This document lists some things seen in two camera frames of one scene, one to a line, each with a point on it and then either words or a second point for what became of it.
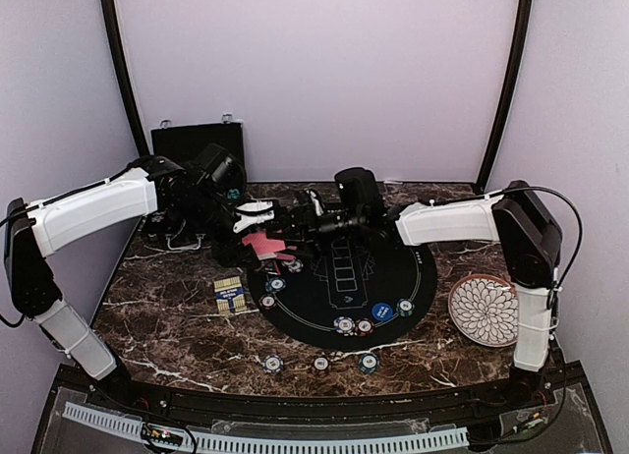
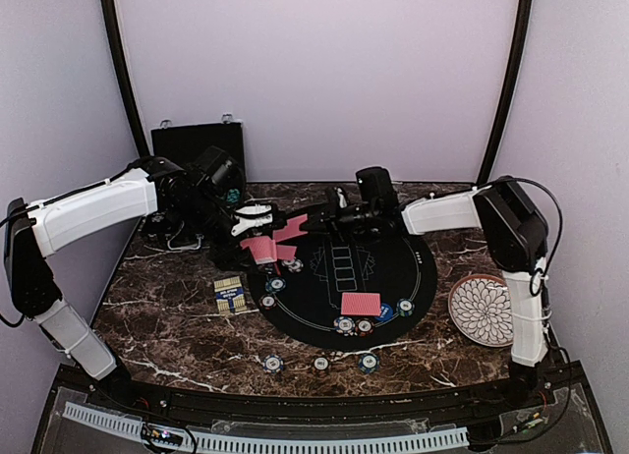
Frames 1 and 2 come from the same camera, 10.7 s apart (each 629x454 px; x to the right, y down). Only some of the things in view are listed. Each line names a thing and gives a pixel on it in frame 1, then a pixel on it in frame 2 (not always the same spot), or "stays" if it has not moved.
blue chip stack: (272, 364) stays
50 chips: (275, 284) stays
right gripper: (302, 218) → (328, 217)
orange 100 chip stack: (320, 363) stays
